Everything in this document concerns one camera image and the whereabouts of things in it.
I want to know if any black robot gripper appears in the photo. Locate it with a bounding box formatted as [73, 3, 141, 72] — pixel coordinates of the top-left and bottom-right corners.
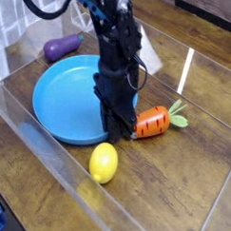
[93, 63, 139, 143]

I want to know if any orange toy carrot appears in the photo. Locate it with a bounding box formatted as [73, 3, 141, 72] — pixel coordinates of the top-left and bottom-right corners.
[131, 99, 188, 139]

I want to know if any yellow toy lemon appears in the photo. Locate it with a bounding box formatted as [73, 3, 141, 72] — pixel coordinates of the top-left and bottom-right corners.
[88, 143, 119, 184]

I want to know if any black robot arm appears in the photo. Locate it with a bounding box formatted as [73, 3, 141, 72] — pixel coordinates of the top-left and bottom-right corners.
[23, 0, 144, 143]

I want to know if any blue round plate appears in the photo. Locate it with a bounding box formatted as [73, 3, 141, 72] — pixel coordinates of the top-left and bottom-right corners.
[29, 52, 141, 149]

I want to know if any purple toy eggplant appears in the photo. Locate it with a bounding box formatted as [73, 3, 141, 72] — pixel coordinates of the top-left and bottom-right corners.
[43, 33, 84, 62]

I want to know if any clear acrylic enclosure wall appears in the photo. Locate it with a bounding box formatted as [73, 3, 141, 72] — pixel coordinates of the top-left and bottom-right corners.
[0, 0, 231, 231]

